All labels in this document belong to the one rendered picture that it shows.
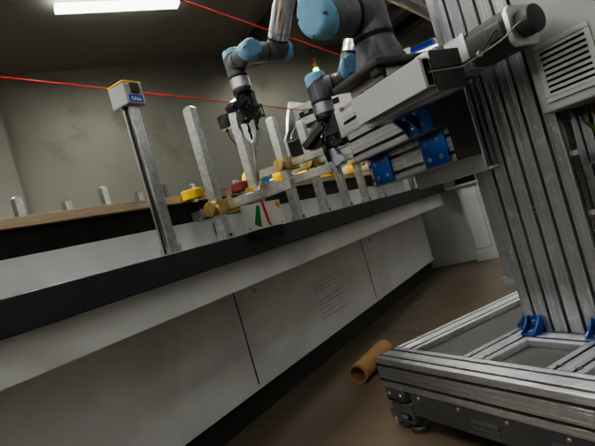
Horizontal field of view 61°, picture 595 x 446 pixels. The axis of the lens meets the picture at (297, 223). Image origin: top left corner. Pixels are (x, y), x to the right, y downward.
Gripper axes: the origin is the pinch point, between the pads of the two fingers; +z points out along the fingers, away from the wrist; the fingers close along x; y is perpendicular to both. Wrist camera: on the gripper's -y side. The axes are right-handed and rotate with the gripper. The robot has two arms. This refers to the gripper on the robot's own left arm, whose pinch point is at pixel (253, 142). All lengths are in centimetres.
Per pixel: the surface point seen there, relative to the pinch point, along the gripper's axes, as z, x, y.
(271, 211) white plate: 26.0, 5.3, 6.5
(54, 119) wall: -172, 431, 239
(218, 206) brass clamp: 20.8, 4.6, -24.1
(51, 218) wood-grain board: 14, 24, -70
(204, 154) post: 2.4, 6.0, -22.1
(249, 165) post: 7.0, 6.4, 2.4
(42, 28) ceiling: -232, 333, 182
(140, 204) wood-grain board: 13.3, 24.3, -38.3
